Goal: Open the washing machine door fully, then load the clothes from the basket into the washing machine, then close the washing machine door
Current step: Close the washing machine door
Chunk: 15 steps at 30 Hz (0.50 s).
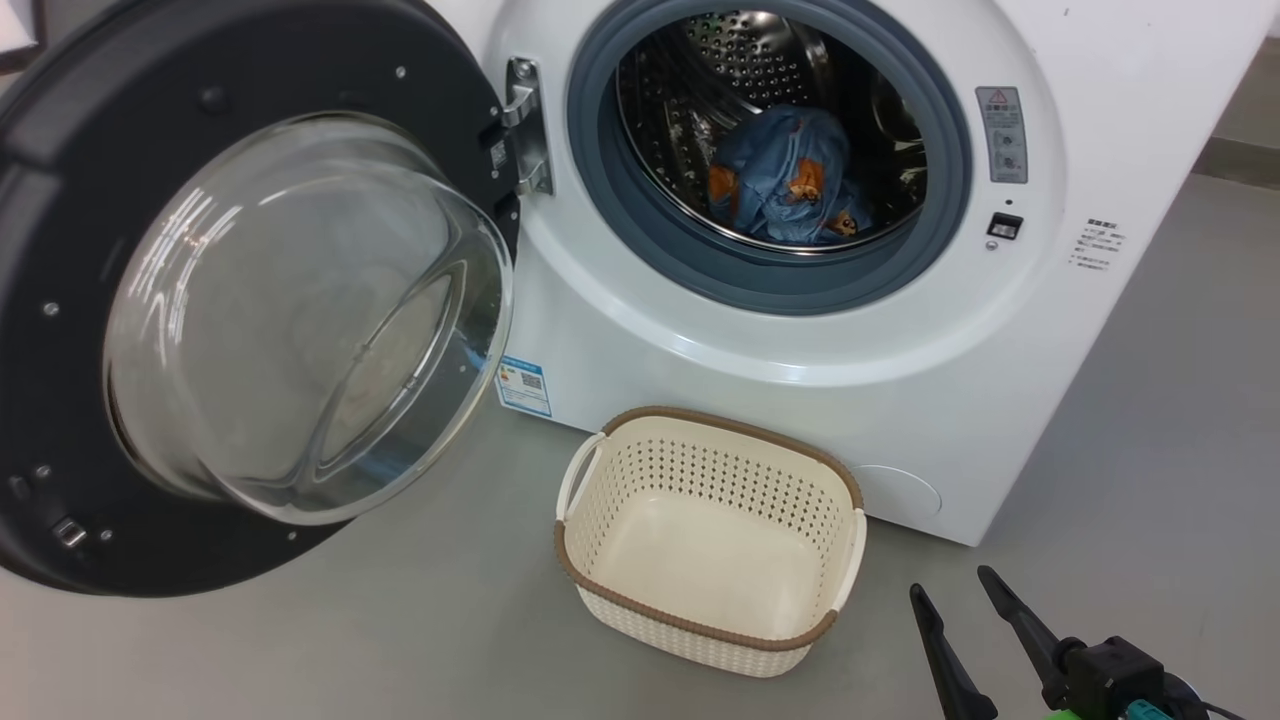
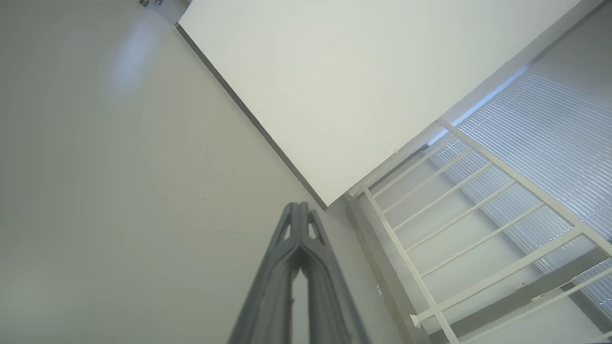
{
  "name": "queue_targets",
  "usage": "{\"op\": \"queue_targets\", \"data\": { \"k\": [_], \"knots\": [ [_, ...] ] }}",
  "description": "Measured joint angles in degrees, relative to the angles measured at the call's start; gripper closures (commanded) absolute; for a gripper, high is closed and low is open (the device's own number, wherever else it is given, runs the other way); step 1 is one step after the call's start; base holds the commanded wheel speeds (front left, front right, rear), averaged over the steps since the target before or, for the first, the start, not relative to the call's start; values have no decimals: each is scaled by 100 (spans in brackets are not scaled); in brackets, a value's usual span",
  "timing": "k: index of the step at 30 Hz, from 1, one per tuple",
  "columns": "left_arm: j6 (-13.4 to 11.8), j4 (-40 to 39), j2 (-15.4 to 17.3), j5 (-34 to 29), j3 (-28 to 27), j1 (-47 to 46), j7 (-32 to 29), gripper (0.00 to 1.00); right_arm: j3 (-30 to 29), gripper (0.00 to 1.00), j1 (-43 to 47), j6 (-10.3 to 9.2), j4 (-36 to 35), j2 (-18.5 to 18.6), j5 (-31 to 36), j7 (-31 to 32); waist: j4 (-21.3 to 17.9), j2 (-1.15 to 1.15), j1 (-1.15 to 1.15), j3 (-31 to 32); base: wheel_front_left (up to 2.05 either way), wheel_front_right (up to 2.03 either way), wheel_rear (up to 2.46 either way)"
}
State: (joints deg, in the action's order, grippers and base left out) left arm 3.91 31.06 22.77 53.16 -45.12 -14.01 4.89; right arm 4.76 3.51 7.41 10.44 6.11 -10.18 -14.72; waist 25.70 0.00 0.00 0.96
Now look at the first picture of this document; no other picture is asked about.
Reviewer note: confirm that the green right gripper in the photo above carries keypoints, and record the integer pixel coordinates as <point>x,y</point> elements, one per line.
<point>1068,714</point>

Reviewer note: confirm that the blue cartoon print garment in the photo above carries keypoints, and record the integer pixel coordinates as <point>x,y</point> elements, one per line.
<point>790,170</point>

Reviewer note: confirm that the dark round glass washer door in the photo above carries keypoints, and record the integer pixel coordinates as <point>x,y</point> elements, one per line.
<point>60,200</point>

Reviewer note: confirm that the white front-load washing machine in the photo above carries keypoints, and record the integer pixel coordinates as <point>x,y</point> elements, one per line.
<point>700,350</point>

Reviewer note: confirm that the black door latch socket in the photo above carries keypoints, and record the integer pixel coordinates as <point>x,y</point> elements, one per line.
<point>1005,226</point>

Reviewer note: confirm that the stainless steel washing machine drum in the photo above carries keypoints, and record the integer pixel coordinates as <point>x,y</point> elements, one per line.
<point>670,100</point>

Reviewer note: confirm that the metal door hinge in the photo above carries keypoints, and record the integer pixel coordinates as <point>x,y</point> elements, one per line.
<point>525,110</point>

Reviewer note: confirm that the round white filter cover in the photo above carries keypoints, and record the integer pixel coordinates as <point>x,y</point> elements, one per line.
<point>900,492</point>

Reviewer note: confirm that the cream perforated laundry basket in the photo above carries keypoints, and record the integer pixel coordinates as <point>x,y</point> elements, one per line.
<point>700,560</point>

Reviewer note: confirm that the printed text label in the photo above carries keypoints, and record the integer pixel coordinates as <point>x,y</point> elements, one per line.
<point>1097,246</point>

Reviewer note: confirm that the grey warning sticker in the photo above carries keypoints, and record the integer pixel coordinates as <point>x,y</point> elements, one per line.
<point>1002,135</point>

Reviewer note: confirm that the blue energy label sticker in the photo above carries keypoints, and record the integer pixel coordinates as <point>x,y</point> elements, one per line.
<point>524,386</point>

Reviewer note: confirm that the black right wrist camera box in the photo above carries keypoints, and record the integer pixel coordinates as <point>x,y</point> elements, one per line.
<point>1120,675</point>

